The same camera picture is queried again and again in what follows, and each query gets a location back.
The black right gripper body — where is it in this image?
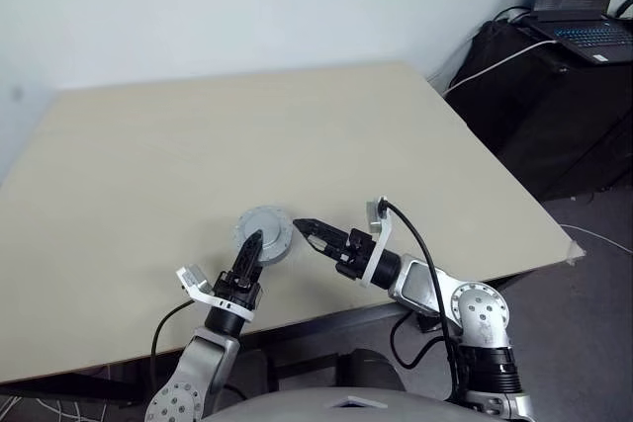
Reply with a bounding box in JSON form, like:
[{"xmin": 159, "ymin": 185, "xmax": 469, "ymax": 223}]
[{"xmin": 334, "ymin": 227, "xmax": 375, "ymax": 281}]

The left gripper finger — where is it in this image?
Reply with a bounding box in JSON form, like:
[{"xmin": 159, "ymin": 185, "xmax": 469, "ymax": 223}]
[{"xmin": 235, "ymin": 229, "xmax": 266, "ymax": 280}]

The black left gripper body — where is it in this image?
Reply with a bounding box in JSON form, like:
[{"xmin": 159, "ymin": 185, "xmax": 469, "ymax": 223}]
[{"xmin": 213, "ymin": 268, "xmax": 263, "ymax": 313}]

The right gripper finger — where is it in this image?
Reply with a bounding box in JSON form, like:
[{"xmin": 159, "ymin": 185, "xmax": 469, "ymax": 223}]
[
  {"xmin": 305, "ymin": 234, "xmax": 345, "ymax": 261},
  {"xmin": 292, "ymin": 217, "xmax": 348, "ymax": 243}
]

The finned silver motor cap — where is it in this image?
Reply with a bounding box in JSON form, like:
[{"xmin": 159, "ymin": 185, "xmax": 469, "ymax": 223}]
[{"xmin": 230, "ymin": 204, "xmax": 297, "ymax": 265}]

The grey robot torso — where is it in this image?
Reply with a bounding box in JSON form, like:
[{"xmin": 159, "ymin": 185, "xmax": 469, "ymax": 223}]
[{"xmin": 202, "ymin": 381, "xmax": 476, "ymax": 422}]

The clear tape on table corner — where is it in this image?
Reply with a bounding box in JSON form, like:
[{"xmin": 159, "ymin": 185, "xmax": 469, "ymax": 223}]
[{"xmin": 566, "ymin": 238, "xmax": 588, "ymax": 265}]

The black cabinet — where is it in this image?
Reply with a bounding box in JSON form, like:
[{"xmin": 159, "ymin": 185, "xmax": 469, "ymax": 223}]
[{"xmin": 444, "ymin": 19, "xmax": 633, "ymax": 201}]

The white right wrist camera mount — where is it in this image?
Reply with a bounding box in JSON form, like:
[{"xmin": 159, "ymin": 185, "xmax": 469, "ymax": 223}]
[{"xmin": 358, "ymin": 194, "xmax": 396, "ymax": 290}]

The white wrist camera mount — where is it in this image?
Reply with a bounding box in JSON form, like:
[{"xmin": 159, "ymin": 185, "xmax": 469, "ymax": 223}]
[
  {"xmin": 358, "ymin": 194, "xmax": 396, "ymax": 290},
  {"xmin": 176, "ymin": 265, "xmax": 256, "ymax": 323}
]

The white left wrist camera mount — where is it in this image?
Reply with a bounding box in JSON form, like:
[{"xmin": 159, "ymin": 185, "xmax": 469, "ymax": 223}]
[{"xmin": 176, "ymin": 265, "xmax": 256, "ymax": 323}]

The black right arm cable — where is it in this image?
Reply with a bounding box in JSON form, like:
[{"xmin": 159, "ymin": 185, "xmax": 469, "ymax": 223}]
[{"xmin": 378, "ymin": 197, "xmax": 469, "ymax": 401}]

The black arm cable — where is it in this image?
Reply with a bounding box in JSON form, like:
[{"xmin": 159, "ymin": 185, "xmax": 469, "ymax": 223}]
[
  {"xmin": 378, "ymin": 197, "xmax": 469, "ymax": 401},
  {"xmin": 149, "ymin": 298, "xmax": 195, "ymax": 396}
]

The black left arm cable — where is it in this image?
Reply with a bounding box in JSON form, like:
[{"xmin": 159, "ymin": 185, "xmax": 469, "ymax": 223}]
[{"xmin": 149, "ymin": 298, "xmax": 195, "ymax": 396}]

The black table frame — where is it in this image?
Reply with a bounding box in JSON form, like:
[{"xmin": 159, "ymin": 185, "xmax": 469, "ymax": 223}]
[{"xmin": 0, "ymin": 273, "xmax": 525, "ymax": 393}]

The thin white floor cable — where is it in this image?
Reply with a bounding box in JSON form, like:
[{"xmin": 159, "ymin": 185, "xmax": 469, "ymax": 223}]
[
  {"xmin": 0, "ymin": 381, "xmax": 110, "ymax": 422},
  {"xmin": 561, "ymin": 222, "xmax": 633, "ymax": 251}
]

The white cable on cabinet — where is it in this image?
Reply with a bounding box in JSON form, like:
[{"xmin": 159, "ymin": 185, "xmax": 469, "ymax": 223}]
[{"xmin": 442, "ymin": 39, "xmax": 558, "ymax": 97}]

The thin black cable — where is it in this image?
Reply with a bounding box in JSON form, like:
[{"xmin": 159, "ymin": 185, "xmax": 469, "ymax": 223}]
[{"xmin": 494, "ymin": 5, "xmax": 538, "ymax": 24}]

